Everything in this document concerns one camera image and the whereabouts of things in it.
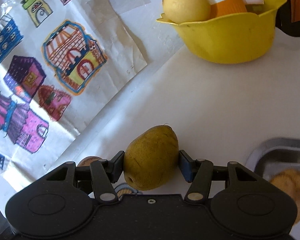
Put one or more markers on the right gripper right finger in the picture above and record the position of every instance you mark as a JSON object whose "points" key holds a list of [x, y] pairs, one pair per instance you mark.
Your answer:
{"points": [[199, 174]]}

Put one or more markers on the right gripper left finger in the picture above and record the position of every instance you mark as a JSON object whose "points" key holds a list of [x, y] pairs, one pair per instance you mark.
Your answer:
{"points": [[103, 174]]}

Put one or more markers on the white printed tablecloth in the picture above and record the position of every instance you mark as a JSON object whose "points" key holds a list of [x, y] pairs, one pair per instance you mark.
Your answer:
{"points": [[219, 112]]}

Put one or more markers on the metal tray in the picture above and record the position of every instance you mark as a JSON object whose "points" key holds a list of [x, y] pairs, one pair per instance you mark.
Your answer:
{"points": [[273, 156]]}

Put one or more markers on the green-yellow pear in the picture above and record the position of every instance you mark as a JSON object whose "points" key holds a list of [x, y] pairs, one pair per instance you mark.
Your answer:
{"points": [[151, 159]]}

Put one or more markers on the pale yellow pear in bowl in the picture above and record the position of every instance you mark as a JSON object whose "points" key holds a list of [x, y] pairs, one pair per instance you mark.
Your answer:
{"points": [[180, 11]]}

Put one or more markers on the yellow plastic bowl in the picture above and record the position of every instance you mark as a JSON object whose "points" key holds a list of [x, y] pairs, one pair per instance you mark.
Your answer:
{"points": [[234, 38]]}

